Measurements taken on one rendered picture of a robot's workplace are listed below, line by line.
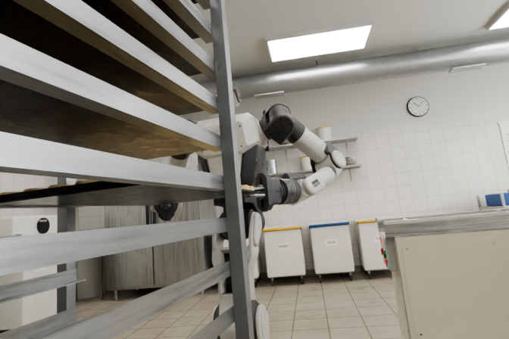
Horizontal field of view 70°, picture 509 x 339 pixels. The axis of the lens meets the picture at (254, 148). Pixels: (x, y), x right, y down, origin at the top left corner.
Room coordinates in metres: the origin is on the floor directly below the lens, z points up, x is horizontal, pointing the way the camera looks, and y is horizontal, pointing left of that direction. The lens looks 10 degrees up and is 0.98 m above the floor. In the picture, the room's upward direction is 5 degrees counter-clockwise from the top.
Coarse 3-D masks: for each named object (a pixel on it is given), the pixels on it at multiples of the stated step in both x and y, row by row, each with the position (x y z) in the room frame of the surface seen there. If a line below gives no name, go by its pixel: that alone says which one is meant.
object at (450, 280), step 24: (408, 240) 1.47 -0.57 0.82; (432, 240) 1.45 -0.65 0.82; (456, 240) 1.44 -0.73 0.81; (480, 240) 1.42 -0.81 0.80; (504, 240) 1.40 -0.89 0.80; (408, 264) 1.47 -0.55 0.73; (432, 264) 1.46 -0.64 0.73; (456, 264) 1.44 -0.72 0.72; (480, 264) 1.42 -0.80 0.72; (504, 264) 1.40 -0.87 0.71; (408, 288) 1.48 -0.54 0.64; (432, 288) 1.46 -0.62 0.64; (456, 288) 1.44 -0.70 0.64; (480, 288) 1.42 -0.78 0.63; (504, 288) 1.41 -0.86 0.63; (408, 312) 1.48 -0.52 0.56; (432, 312) 1.46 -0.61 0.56; (456, 312) 1.44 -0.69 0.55; (480, 312) 1.43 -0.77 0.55; (504, 312) 1.41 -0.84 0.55; (408, 336) 1.52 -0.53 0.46; (432, 336) 1.47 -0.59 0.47; (456, 336) 1.45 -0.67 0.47; (480, 336) 1.43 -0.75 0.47; (504, 336) 1.41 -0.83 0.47
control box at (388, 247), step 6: (384, 234) 1.66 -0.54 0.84; (384, 240) 1.56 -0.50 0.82; (390, 240) 1.53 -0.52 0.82; (384, 246) 1.62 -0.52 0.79; (390, 246) 1.53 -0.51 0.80; (390, 252) 1.54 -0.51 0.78; (384, 258) 1.68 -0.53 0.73; (390, 258) 1.54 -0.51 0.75; (390, 264) 1.54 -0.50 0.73; (396, 264) 1.53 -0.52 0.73; (390, 270) 1.54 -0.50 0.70; (396, 270) 1.53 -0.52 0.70
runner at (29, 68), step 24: (0, 48) 0.30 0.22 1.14; (24, 48) 0.32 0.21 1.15; (0, 72) 0.31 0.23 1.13; (24, 72) 0.32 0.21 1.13; (48, 72) 0.35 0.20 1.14; (72, 72) 0.38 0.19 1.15; (72, 96) 0.39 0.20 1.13; (96, 96) 0.42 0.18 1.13; (120, 96) 0.46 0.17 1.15; (144, 120) 0.52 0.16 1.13; (168, 120) 0.58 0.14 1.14; (192, 144) 0.71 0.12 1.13; (216, 144) 0.77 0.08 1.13
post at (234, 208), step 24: (216, 0) 0.78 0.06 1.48; (216, 24) 0.79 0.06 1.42; (216, 48) 0.79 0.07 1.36; (216, 72) 0.79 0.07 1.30; (240, 192) 0.80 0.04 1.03; (240, 216) 0.79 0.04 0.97; (240, 240) 0.78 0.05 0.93; (240, 264) 0.78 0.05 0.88; (240, 288) 0.78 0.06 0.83; (240, 312) 0.78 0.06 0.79; (240, 336) 0.79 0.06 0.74
